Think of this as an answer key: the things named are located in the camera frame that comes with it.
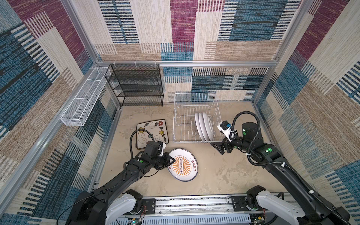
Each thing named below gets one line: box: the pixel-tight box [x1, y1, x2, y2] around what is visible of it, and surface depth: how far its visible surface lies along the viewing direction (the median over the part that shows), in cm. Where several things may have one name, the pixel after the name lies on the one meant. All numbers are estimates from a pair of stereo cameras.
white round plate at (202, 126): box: [198, 112, 207, 142], surface depth 88 cm
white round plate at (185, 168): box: [167, 148, 199, 182], surface depth 83 cm
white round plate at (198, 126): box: [195, 112, 206, 142], surface depth 88 cm
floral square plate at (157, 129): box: [136, 119, 170, 150], surface depth 103 cm
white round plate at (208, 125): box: [202, 112, 214, 141], surface depth 91 cm
